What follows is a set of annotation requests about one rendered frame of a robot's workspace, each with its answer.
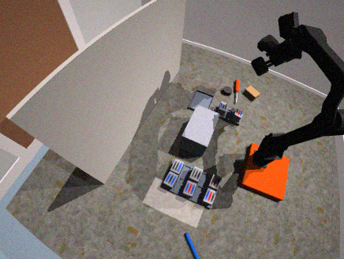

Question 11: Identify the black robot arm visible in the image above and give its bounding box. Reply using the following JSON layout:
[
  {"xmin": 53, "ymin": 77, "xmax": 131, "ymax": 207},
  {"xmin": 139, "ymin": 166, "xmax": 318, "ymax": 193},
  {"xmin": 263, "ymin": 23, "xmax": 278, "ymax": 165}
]
[{"xmin": 252, "ymin": 12, "xmax": 344, "ymax": 168}]

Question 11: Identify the blue rod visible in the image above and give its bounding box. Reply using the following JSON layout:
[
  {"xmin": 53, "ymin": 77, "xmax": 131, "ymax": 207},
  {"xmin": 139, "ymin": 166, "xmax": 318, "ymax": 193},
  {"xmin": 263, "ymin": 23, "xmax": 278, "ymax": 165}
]
[{"xmin": 185, "ymin": 233, "xmax": 199, "ymax": 259}]

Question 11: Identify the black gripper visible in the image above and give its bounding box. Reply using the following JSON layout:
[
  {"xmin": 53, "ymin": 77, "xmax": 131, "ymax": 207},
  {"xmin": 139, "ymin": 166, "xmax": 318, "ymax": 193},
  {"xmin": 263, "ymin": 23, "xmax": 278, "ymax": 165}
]
[{"xmin": 251, "ymin": 46, "xmax": 293, "ymax": 76}]

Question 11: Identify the grey flat panel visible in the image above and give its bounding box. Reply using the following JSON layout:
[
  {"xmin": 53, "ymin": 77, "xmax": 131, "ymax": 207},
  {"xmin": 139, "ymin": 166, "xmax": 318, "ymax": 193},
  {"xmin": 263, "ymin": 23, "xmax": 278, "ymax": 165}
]
[{"xmin": 6, "ymin": 0, "xmax": 186, "ymax": 184}]

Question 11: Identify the grey round disc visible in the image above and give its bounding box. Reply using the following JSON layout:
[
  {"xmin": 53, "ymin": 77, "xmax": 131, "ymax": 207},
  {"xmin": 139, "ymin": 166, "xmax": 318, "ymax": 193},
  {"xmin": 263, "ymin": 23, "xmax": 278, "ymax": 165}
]
[{"xmin": 222, "ymin": 86, "xmax": 232, "ymax": 96}]

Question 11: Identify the orange-handled screwdriver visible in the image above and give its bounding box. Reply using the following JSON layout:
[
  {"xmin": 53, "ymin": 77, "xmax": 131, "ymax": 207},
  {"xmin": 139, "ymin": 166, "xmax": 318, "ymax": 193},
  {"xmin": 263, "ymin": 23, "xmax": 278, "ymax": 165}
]
[{"xmin": 234, "ymin": 79, "xmax": 239, "ymax": 103}]

